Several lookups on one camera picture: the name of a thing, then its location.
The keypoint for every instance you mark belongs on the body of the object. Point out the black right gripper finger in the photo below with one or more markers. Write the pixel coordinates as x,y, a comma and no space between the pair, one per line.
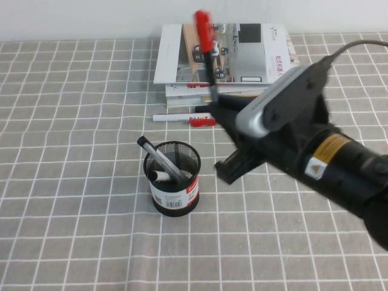
236,102
228,119

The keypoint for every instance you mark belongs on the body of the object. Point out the magazine with office photo cover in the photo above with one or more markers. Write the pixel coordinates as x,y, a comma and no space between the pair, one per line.
248,60

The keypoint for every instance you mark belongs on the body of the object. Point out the black mesh pen holder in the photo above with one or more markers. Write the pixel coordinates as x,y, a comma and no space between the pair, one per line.
175,200

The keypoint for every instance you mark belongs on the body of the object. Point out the black pen red cap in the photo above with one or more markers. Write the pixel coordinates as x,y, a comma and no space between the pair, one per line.
203,30

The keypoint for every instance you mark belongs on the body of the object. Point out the white paint marker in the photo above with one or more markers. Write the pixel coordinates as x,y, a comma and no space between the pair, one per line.
172,117

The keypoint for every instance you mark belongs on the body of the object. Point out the grey checked tablecloth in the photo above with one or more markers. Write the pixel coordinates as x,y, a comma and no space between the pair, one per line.
91,242

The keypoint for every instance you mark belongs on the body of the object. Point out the plain white book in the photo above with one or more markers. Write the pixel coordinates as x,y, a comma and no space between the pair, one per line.
183,101

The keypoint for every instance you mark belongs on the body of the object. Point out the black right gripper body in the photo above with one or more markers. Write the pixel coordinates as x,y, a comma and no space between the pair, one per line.
242,165

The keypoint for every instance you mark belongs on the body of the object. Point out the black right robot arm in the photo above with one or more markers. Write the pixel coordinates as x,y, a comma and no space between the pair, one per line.
348,169

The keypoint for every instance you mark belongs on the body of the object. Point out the silver wrist camera black mount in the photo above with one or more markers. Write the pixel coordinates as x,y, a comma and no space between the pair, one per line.
272,97

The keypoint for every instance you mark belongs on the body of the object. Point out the grey pen black cap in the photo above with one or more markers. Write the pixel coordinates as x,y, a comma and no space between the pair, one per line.
163,160

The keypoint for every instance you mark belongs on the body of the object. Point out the tan book orange spine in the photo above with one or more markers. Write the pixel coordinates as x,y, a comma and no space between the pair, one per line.
209,99

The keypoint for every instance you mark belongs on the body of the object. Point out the red gel pen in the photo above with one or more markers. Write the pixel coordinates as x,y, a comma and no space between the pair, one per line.
201,122

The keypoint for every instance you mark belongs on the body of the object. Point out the stack of books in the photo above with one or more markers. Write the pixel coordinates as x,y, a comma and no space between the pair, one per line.
236,88

